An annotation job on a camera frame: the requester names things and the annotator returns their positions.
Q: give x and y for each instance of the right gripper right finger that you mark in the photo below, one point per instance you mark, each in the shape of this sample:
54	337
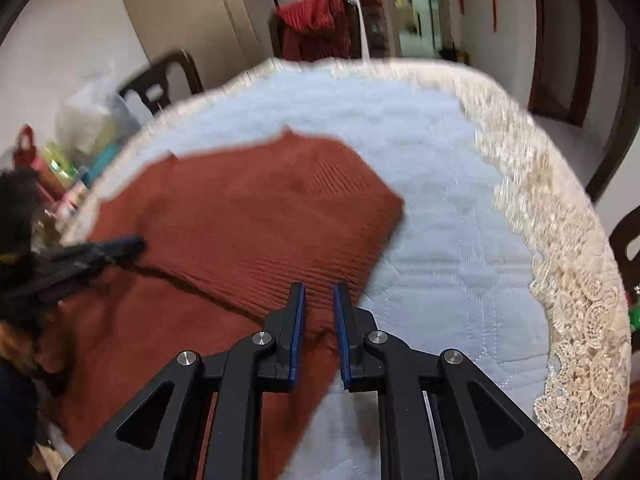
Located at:
440	416

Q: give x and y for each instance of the dark wooden chair right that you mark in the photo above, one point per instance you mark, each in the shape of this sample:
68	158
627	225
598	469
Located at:
614	186

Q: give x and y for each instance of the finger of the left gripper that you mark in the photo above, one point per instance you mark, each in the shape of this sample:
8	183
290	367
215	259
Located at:
117	252

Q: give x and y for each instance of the dark wooden chair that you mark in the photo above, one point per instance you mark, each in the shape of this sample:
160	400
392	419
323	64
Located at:
614	186
152	85

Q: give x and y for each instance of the blue quilted lace tablecloth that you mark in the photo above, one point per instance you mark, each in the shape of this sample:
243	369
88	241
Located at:
500	253

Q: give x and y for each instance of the dark wooden chair far left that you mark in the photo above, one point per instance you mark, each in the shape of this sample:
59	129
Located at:
152	85

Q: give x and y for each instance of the teal item on table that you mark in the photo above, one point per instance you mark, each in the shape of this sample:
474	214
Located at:
99	163

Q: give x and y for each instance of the pink and white package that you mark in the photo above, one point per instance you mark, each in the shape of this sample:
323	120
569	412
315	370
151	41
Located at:
71	201

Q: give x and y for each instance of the rust orange knit sweater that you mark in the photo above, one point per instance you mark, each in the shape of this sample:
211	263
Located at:
227	233

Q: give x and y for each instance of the dark chair under red garment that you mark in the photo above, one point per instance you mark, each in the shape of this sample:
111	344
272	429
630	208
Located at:
356	30

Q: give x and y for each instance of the translucent plastic bag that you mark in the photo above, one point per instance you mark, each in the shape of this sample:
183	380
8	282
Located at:
92	119

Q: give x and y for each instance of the red gift bag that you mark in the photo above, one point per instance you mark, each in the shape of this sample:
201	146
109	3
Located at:
25	156

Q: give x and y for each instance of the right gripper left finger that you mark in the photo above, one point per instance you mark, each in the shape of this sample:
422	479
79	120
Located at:
200	416

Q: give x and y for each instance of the person's left hand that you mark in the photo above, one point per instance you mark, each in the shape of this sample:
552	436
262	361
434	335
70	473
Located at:
48	351

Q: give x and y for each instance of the red knit garment on chair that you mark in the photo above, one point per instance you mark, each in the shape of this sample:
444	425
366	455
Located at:
315	25

